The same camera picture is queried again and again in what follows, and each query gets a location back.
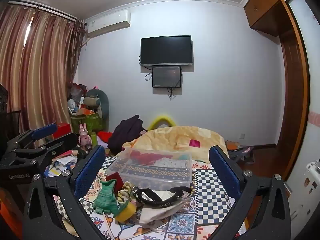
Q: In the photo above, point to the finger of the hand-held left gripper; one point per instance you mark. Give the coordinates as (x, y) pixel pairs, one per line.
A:
(62, 141)
(43, 131)

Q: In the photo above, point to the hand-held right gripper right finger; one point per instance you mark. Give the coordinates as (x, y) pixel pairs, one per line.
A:
(223, 168)

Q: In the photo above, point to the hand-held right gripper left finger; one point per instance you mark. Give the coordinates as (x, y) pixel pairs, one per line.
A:
(90, 166)

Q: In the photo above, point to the red box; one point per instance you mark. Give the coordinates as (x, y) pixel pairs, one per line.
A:
(63, 130)

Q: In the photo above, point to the pile of papers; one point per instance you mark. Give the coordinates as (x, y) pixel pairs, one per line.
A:
(62, 161)

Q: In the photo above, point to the pink bunny toy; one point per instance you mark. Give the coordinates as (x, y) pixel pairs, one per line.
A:
(84, 137)

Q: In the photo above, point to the grey pink slippers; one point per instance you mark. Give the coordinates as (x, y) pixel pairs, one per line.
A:
(241, 153)

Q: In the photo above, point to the red pouch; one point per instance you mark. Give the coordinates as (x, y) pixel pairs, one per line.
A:
(113, 177)

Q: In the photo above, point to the green bottle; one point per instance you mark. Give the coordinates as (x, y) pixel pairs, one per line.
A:
(94, 138)

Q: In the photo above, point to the green storage box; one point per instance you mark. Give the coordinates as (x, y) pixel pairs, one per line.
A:
(87, 123)

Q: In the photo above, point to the red cloth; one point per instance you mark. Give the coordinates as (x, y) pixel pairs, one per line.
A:
(104, 136)

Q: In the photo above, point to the black chair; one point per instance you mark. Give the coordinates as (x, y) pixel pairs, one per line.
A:
(11, 120)

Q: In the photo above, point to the green knitted toy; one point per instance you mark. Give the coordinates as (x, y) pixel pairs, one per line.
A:
(107, 197)

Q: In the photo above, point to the white plush toy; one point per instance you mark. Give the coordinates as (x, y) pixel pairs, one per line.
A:
(71, 105)

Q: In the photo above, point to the patterned checkered bed sheet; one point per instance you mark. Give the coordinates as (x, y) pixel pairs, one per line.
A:
(207, 205)

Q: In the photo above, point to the beige scrunchie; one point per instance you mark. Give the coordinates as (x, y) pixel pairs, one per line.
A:
(125, 191)

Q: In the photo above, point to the black garment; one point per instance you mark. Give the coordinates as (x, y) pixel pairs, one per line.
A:
(125, 132)

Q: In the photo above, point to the grey plush toy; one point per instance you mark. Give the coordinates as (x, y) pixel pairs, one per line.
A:
(92, 100)

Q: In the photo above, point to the striped brown curtain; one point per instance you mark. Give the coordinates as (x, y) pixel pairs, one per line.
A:
(37, 75)

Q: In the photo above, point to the yellow sponge block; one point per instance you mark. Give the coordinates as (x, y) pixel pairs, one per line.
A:
(126, 211)

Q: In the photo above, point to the yellow quilt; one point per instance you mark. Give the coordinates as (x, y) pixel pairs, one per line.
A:
(172, 140)

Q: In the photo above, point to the clear plastic storage box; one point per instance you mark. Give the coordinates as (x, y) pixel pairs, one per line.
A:
(160, 173)

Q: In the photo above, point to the black headband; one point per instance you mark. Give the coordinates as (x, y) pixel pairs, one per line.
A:
(147, 201)

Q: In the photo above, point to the yellow hoop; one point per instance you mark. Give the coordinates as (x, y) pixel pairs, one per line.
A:
(162, 118)

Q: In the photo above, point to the white cloth bag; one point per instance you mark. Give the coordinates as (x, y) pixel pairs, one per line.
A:
(156, 213)

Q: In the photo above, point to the white appliance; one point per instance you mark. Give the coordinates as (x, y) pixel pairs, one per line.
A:
(312, 170)

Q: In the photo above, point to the small black monitor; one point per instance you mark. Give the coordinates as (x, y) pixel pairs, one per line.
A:
(167, 77)

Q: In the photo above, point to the wooden wardrobe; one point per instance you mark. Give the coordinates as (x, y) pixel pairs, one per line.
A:
(287, 80)

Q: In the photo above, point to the white air conditioner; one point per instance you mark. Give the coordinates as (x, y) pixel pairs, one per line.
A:
(107, 23)

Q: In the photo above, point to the wall outlet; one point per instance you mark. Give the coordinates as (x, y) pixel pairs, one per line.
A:
(242, 136)

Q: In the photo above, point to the curtain rail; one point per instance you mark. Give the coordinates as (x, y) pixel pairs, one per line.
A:
(45, 8)

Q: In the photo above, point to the black wall television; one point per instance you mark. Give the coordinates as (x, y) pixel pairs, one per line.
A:
(166, 50)

